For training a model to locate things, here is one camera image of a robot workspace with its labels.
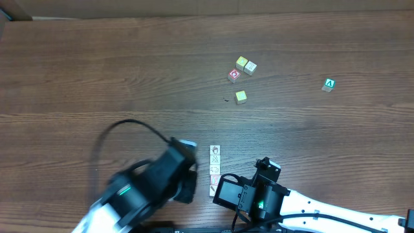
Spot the hammer picture wooden block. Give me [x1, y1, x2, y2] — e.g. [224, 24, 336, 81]
[209, 185, 217, 197]

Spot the red Y wooden block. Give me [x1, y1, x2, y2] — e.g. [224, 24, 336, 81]
[210, 175, 221, 186]

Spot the red picture wooden block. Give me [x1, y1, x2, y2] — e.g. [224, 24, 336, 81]
[210, 164, 221, 175]

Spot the dotted pattern wooden block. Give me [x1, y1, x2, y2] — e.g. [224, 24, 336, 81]
[210, 155, 221, 165]

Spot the brown animal wooden block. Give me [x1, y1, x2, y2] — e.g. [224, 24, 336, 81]
[210, 145, 221, 155]

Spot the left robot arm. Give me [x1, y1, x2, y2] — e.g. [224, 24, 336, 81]
[73, 138, 197, 233]

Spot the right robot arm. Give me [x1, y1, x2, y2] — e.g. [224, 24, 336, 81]
[210, 157, 413, 233]

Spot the yellow wooden block centre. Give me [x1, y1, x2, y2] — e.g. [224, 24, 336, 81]
[235, 91, 247, 105]

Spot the yellow wooden block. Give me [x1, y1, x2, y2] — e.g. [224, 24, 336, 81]
[235, 56, 248, 71]
[235, 91, 247, 105]

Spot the red circle wooden block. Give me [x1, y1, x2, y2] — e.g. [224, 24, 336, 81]
[228, 69, 241, 83]

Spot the yellow wooden block upper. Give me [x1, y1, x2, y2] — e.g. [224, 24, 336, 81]
[235, 56, 248, 71]

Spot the white wooden block upper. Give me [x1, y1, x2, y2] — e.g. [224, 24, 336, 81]
[243, 61, 257, 76]

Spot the green V wooden block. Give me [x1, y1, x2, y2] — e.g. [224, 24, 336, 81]
[321, 78, 336, 93]

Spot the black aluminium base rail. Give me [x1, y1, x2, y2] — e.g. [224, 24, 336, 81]
[138, 227, 292, 233]

